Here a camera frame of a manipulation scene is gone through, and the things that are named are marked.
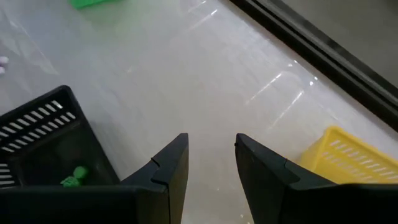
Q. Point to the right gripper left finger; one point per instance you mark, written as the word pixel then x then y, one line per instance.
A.
pixel 174 174

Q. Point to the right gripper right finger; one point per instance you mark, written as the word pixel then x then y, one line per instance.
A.
pixel 258 174

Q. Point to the green plastic toy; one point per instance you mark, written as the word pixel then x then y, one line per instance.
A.
pixel 74 179

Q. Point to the yellow plastic basket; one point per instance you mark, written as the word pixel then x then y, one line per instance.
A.
pixel 342 149

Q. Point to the black plastic basket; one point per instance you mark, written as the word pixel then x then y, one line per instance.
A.
pixel 46 155

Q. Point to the green plastic basket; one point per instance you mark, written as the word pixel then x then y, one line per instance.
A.
pixel 87 3

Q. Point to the black metal table frame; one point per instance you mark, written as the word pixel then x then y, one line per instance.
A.
pixel 326 56

